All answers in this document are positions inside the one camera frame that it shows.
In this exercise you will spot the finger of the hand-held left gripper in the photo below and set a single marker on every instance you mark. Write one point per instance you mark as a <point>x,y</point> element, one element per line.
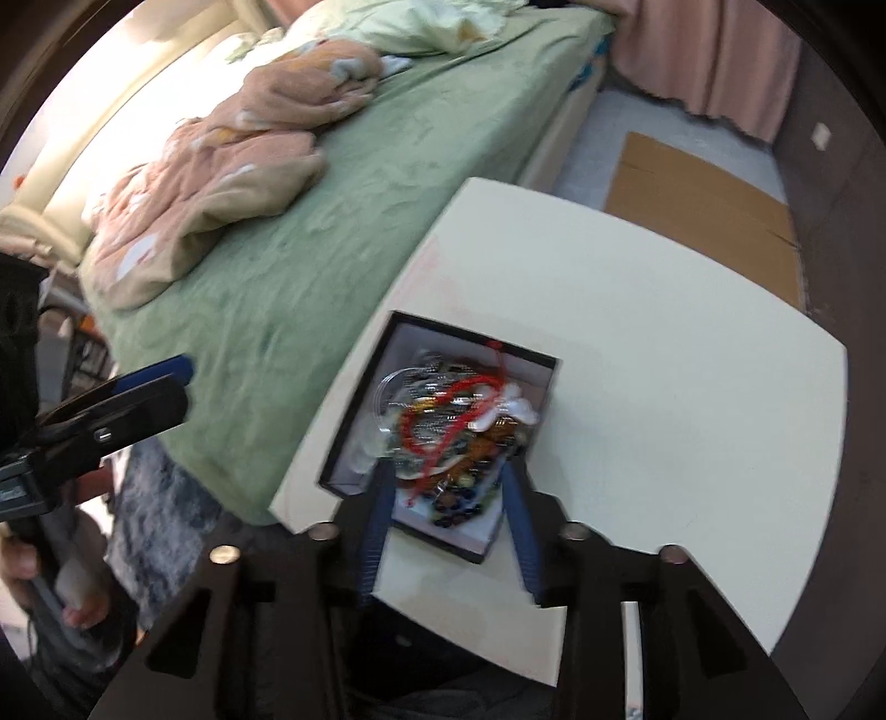
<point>138,408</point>

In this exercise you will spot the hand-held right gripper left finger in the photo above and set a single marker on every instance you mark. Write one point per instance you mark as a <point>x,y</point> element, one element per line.
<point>370,554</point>

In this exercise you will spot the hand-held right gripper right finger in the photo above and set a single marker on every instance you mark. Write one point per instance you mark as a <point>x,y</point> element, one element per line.
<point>526,554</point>

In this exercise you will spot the white butterfly pendant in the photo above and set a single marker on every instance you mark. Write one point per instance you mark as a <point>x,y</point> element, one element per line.
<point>512,408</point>

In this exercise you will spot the silver hoop bangle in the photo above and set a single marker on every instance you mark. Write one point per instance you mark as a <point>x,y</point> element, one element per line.
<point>379,401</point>

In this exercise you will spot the black jewelry box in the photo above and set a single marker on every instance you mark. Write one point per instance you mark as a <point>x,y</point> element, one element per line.
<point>450,346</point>

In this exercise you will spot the person's left hand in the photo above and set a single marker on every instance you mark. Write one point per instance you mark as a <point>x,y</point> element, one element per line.
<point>86,609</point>

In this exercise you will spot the mottled grey rug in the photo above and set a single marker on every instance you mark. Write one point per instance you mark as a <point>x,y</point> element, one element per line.
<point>166,526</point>

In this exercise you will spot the green bed sheet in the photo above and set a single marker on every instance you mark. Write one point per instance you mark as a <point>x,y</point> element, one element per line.
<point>291,277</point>

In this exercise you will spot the cream bed headboard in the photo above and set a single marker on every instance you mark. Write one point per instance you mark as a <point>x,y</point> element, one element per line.
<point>104,118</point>

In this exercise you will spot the pink fleece blanket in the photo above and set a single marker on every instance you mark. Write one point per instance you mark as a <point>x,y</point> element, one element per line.
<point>207,180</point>

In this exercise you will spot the flattened brown cardboard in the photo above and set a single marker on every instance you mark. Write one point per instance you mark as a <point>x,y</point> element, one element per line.
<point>692,201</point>

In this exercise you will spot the pale green quilt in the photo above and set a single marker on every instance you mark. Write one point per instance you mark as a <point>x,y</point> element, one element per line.
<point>346,28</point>

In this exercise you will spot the teal printed cloth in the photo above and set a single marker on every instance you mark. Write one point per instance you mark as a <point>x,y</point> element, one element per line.
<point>588,73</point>

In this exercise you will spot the pink curtain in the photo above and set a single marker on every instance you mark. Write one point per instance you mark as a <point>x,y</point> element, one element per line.
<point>706,55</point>

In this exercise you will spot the white bed frame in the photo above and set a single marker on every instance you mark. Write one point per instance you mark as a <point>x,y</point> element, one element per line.
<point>554,145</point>

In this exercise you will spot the white wall socket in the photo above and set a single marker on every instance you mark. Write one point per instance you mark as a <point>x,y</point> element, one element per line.
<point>821,136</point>

